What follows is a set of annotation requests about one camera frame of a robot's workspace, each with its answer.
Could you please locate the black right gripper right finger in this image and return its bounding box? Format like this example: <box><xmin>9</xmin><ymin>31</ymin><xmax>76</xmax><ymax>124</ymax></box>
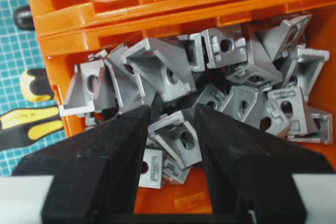
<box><xmin>195</xmin><ymin>104</ymin><xmax>335</xmax><ymax>223</ymax></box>

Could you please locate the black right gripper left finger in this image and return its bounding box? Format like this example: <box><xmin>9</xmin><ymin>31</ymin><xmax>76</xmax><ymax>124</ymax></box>
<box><xmin>13</xmin><ymin>105</ymin><xmax>150</xmax><ymax>223</ymax></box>

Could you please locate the orange bin with brackets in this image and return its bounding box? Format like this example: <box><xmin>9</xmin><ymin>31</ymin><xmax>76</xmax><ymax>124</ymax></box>
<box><xmin>34</xmin><ymin>0</ymin><xmax>336</xmax><ymax>214</ymax></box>

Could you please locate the green cutting mat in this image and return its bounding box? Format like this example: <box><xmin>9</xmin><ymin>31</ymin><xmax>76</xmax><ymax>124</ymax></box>
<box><xmin>0</xmin><ymin>0</ymin><xmax>66</xmax><ymax>177</ymax></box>

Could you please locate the grey corner bracket bottom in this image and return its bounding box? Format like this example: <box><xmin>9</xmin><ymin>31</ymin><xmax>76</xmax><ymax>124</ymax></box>
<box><xmin>139</xmin><ymin>148</ymin><xmax>163</xmax><ymax>189</ymax></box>

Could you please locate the grey corner bracket mid right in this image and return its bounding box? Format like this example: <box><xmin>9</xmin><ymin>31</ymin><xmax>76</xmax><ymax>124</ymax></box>
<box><xmin>218</xmin><ymin>86</ymin><xmax>264</xmax><ymax>128</ymax></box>

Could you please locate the lower yellow screwdriver handle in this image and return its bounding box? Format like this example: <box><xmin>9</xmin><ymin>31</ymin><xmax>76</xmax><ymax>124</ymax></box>
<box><xmin>1</xmin><ymin>106</ymin><xmax>63</xmax><ymax>146</ymax></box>

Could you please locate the yellow screwdriver handle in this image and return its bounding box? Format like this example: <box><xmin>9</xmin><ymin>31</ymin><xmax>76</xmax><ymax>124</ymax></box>
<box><xmin>20</xmin><ymin>68</ymin><xmax>55</xmax><ymax>102</ymax></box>
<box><xmin>1</xmin><ymin>106</ymin><xmax>63</xmax><ymax>146</ymax></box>

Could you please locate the upper yellow screwdriver handle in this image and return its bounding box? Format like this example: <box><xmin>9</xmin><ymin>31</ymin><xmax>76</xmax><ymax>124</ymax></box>
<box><xmin>20</xmin><ymin>68</ymin><xmax>55</xmax><ymax>102</ymax></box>

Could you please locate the grey corner bracket right edge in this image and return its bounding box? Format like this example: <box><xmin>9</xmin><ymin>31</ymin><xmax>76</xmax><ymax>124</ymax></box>
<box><xmin>277</xmin><ymin>46</ymin><xmax>330</xmax><ymax>101</ymax></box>

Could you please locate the large grey corner bracket centre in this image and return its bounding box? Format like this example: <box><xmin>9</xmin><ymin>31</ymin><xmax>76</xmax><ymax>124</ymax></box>
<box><xmin>121</xmin><ymin>38</ymin><xmax>197</xmax><ymax>102</ymax></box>

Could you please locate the black round handle knob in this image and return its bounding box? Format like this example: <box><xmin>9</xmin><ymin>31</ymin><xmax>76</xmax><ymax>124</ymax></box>
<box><xmin>13</xmin><ymin>5</ymin><xmax>35</xmax><ymax>30</ymax></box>

